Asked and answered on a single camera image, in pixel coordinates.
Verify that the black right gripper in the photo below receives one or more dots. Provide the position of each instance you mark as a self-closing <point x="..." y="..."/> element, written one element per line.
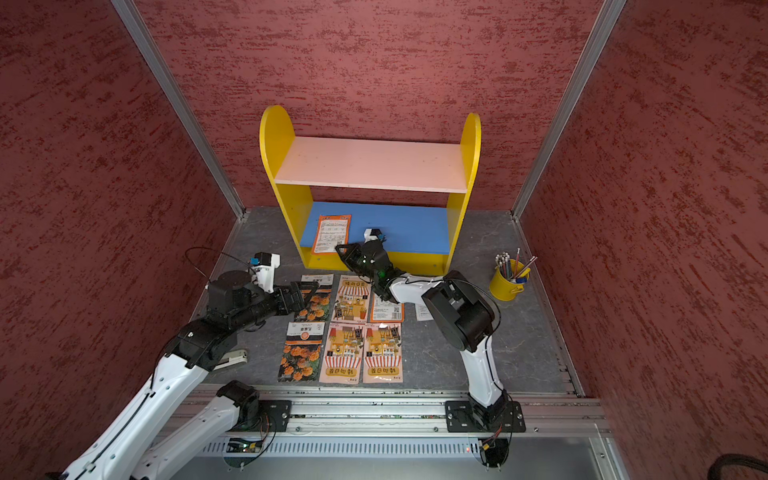
<point x="352" y="254"/>

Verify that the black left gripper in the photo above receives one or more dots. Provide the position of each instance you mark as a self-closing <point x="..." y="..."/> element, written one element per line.
<point x="298" y="302"/>

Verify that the marigold seed bag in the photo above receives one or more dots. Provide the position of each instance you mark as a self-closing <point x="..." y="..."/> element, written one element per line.
<point x="321" y="311"/>
<point x="302" y="352"/>

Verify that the orange bordered seed bag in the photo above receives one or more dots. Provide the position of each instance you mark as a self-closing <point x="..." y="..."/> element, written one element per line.
<point x="386" y="312"/>
<point x="332" y="230"/>

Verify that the white seed bag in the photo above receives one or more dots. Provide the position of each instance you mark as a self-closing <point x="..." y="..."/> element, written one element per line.
<point x="422" y="312"/>

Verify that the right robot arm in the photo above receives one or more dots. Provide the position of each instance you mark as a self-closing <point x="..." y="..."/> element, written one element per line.
<point x="465" y="319"/>

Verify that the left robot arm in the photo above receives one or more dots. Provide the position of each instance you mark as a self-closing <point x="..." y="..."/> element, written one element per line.
<point x="237" y="300"/>

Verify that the yellow wooden shelf unit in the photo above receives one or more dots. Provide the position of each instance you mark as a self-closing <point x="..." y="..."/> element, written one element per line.
<point x="420" y="240"/>

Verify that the white grey stapler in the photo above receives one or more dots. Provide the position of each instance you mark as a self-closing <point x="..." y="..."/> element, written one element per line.
<point x="233" y="358"/>

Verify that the yellow pen holder cup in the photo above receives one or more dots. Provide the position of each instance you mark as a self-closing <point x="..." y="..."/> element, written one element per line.
<point x="511" y="275"/>

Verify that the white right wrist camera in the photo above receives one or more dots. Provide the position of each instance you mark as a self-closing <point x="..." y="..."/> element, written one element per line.
<point x="374" y="235"/>

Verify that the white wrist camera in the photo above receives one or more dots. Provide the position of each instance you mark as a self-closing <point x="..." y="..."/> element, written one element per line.
<point x="374" y="235"/>
<point x="263" y="266"/>

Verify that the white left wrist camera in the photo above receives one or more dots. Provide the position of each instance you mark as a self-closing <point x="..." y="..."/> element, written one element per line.
<point x="263" y="266"/>

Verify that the aluminium corner post left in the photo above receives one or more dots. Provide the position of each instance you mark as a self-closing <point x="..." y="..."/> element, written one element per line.
<point x="136" y="27"/>

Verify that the aluminium corner post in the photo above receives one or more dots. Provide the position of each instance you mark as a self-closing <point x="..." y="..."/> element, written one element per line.
<point x="607" y="17"/>
<point x="136" y="27"/>

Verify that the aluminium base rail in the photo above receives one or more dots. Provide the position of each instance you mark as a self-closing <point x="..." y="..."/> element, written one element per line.
<point x="377" y="433"/>

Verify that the aluminium corner post right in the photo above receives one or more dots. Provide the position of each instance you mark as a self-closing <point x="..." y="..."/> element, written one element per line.
<point x="607" y="17"/>

